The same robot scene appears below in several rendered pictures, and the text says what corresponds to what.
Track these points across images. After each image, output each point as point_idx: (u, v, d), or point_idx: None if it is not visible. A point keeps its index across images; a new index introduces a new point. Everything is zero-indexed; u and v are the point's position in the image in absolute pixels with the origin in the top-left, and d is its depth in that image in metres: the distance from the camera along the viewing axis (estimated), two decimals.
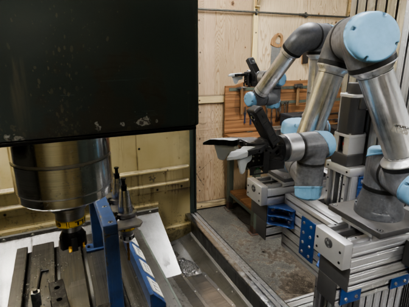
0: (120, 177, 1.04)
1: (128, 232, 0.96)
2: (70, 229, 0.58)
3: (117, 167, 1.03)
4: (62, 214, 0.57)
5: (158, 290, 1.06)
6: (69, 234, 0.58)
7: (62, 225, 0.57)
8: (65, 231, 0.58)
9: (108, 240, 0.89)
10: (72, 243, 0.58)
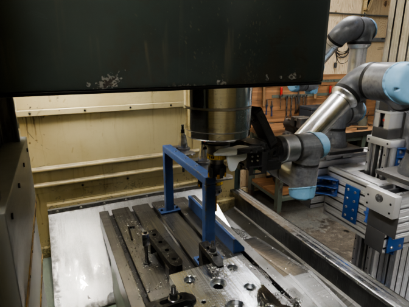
0: None
1: (218, 186, 1.17)
2: (219, 161, 0.79)
3: None
4: (216, 148, 0.77)
5: (236, 238, 1.27)
6: (218, 165, 0.79)
7: (215, 157, 0.78)
8: (215, 162, 0.79)
9: (207, 189, 1.10)
10: (220, 172, 0.79)
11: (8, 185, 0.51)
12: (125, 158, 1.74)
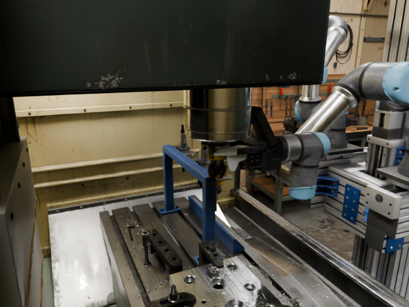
0: None
1: (218, 186, 1.17)
2: (219, 161, 0.79)
3: None
4: (216, 148, 0.77)
5: None
6: (218, 165, 0.79)
7: (215, 157, 0.78)
8: (215, 162, 0.79)
9: (207, 189, 1.10)
10: (220, 172, 0.79)
11: (8, 185, 0.51)
12: (125, 158, 1.74)
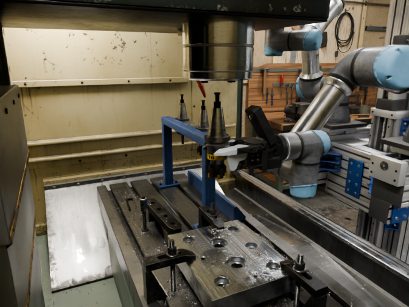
0: (206, 109, 1.22)
1: None
2: (219, 161, 0.79)
3: (204, 100, 1.20)
4: (216, 148, 0.77)
5: None
6: (218, 165, 0.79)
7: (215, 157, 0.78)
8: (215, 162, 0.79)
9: None
10: (220, 172, 0.79)
11: None
12: (123, 134, 1.70)
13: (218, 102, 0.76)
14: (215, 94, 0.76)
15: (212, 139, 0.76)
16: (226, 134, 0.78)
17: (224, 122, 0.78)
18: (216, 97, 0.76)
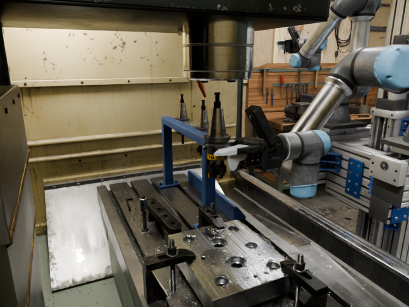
0: (206, 109, 1.22)
1: None
2: (219, 161, 0.79)
3: (204, 100, 1.20)
4: (216, 148, 0.77)
5: None
6: (218, 165, 0.79)
7: (215, 157, 0.78)
8: (215, 162, 0.79)
9: None
10: (220, 172, 0.79)
11: None
12: (123, 134, 1.70)
13: (218, 102, 0.76)
14: (215, 94, 0.76)
15: (212, 139, 0.76)
16: (226, 134, 0.78)
17: (224, 122, 0.78)
18: (216, 97, 0.76)
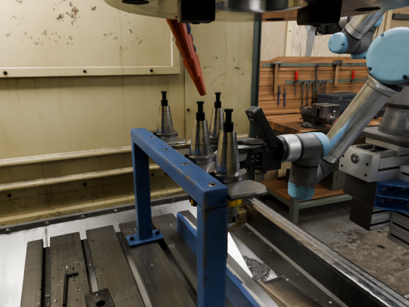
0: (206, 119, 0.62)
1: (231, 208, 0.55)
2: None
3: (203, 102, 0.61)
4: (216, 148, 0.77)
5: None
6: None
7: None
8: None
9: (210, 218, 0.47)
10: None
11: None
12: (79, 153, 1.11)
13: (219, 102, 0.76)
14: (216, 94, 0.76)
15: (212, 139, 0.76)
16: None
17: None
18: (217, 97, 0.76)
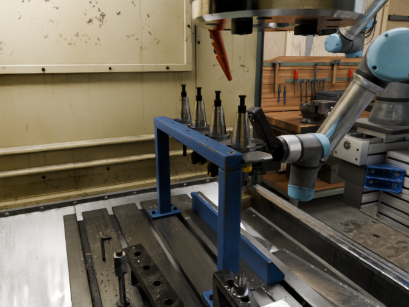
0: (223, 105, 0.77)
1: (244, 173, 0.69)
2: None
3: (220, 91, 0.76)
4: None
5: None
6: None
7: None
8: None
9: (229, 177, 0.62)
10: (201, 158, 0.89)
11: None
12: (104, 141, 1.25)
13: (199, 96, 0.85)
14: (197, 88, 0.85)
15: (194, 129, 0.86)
16: (206, 125, 0.88)
17: (205, 114, 0.87)
18: (198, 91, 0.85)
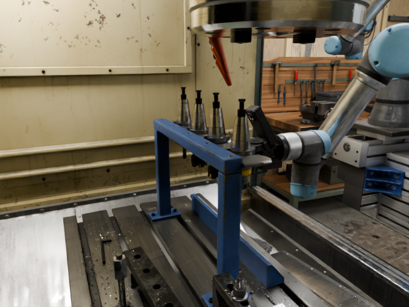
0: (221, 107, 0.78)
1: (243, 177, 0.69)
2: None
3: (218, 92, 0.76)
4: None
5: None
6: None
7: None
8: None
9: (229, 181, 0.62)
10: (201, 161, 0.89)
11: None
12: (104, 142, 1.26)
13: (199, 98, 0.86)
14: (197, 91, 0.85)
15: (194, 132, 0.86)
16: (206, 128, 0.88)
17: (205, 117, 0.87)
18: (198, 94, 0.86)
